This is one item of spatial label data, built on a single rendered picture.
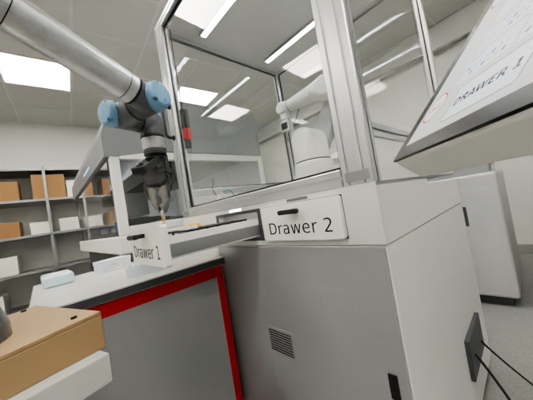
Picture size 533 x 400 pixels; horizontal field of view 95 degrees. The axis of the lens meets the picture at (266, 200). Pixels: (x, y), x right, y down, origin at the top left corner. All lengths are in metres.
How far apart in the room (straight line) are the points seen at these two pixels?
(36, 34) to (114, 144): 1.05
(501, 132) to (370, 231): 0.41
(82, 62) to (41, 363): 0.56
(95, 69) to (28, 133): 4.57
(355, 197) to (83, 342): 0.57
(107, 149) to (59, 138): 3.58
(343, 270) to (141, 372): 0.70
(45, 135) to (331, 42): 4.89
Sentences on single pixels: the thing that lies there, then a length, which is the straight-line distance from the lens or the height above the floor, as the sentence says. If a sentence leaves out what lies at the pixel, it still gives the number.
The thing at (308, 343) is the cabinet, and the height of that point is 0.50.
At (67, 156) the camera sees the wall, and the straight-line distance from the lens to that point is 5.15.
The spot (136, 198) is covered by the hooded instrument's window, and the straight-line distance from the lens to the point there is 1.67.
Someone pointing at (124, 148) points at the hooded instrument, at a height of 1.42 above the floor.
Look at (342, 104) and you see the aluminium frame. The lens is 0.66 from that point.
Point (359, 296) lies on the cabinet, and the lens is 0.69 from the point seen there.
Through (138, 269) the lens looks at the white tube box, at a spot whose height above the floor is 0.78.
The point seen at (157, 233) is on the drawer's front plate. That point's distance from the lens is 0.70.
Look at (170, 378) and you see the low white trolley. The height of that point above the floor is 0.42.
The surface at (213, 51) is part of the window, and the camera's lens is 1.16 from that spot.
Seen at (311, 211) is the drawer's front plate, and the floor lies 0.90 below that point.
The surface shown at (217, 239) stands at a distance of 0.76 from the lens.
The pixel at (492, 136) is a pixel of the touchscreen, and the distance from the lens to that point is 0.27.
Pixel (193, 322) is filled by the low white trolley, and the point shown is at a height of 0.56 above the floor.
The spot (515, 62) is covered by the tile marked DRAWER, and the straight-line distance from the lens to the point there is 0.30.
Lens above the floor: 0.92
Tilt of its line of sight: 2 degrees up
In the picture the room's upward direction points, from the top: 9 degrees counter-clockwise
